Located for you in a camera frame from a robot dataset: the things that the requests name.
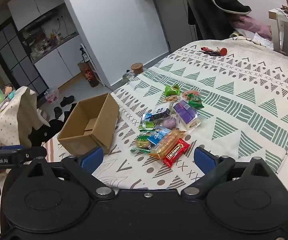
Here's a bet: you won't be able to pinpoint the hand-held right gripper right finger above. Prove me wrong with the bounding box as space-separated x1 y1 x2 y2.
180 146 268 198

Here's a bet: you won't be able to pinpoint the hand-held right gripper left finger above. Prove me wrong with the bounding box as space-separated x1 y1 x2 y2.
25 146 115 198

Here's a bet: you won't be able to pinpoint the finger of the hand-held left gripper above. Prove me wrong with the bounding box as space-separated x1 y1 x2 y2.
10 145 47 167

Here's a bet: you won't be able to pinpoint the red snack packet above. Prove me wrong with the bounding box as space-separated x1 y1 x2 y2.
163 139 191 168

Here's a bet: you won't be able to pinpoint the brown cardboard box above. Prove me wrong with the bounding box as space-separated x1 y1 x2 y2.
57 92 120 155

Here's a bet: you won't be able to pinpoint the round purple snack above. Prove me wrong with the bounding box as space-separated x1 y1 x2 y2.
159 119 177 133

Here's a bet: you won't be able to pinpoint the blue white snack packet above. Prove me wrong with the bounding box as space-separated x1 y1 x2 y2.
148 126 171 145

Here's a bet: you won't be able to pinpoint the green cake packet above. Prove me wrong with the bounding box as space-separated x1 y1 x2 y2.
136 134 152 149

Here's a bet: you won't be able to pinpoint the dark green snack packet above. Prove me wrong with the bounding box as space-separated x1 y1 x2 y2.
188 96 205 109

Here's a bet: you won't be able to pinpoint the small green snack packet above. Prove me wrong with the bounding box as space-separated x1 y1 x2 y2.
138 121 156 132

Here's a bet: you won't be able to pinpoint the black and white snack packet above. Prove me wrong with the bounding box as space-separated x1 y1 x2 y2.
150 102 172 122

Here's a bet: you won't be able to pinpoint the pink snack packet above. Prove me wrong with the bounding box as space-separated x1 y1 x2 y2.
182 90 200 99

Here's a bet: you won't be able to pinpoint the striped bed sheet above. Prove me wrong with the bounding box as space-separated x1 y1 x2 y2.
42 137 62 163

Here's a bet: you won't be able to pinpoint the black garment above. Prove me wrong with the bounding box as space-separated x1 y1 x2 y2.
27 119 65 147

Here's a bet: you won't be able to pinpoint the dotted tablecloth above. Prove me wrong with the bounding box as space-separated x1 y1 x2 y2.
0 86 50 148

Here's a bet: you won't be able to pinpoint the small cardboard box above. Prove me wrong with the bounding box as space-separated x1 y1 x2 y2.
37 109 50 125

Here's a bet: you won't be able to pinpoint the pack of water bottles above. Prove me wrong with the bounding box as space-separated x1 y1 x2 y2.
44 87 59 104

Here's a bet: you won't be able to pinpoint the cartoon figurine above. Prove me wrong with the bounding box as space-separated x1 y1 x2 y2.
3 84 17 100

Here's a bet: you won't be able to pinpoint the small brown carton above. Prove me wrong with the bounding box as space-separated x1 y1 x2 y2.
77 62 90 79

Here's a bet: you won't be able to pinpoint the white base cabinets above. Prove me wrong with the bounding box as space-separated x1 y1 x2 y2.
32 34 90 90

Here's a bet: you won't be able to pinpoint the black framed glass door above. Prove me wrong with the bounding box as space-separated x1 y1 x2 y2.
0 16 49 97

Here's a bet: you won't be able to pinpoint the jar with wooden lid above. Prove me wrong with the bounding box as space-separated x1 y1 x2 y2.
130 63 147 77

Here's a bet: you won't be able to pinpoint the black spray bottle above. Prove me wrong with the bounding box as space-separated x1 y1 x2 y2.
80 47 89 63

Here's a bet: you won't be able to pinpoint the key bunch with red tags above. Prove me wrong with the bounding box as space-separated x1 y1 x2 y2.
198 46 228 57

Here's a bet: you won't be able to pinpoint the cluttered kitchen counter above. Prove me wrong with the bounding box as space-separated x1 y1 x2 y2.
19 15 79 60

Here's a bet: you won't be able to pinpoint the range hood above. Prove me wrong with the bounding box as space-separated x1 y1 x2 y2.
22 11 59 30

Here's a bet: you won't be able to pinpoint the pink cloth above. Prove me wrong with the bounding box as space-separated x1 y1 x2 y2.
231 14 273 42

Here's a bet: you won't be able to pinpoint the grey door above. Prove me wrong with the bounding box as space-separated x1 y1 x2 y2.
151 0 199 53

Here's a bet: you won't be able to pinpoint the white desk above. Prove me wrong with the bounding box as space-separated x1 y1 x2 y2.
268 7 288 58

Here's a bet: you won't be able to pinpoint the black jacket with white trim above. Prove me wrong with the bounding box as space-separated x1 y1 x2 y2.
188 0 252 27

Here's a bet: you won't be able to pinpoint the white wall cabinets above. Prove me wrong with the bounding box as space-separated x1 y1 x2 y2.
7 0 67 32

